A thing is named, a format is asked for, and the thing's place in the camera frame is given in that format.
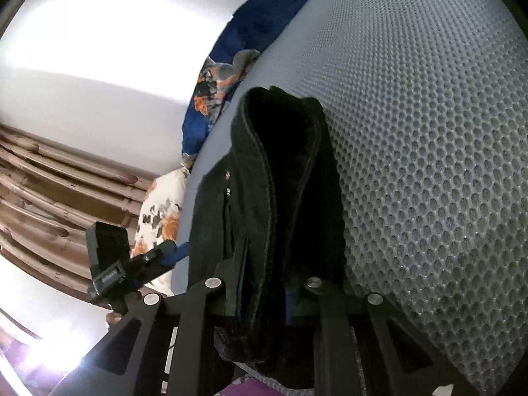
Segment black pants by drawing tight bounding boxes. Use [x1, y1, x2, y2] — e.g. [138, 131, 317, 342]
[189, 87, 346, 390]

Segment person's left hand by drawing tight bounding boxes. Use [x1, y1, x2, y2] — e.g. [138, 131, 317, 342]
[106, 312, 123, 327]

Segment white orange floral pillow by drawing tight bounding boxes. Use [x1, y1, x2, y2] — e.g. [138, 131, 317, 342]
[130, 167, 192, 298]

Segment beige curtain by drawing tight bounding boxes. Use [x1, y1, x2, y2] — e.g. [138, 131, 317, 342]
[1, 127, 151, 299]

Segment purple floral garment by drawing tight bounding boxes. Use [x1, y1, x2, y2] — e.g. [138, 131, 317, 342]
[160, 324, 282, 396]

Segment navy floral blanket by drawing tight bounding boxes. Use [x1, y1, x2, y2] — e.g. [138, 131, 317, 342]
[182, 0, 308, 169]

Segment grey mesh mattress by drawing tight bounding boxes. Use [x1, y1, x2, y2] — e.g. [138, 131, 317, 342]
[180, 0, 527, 395]

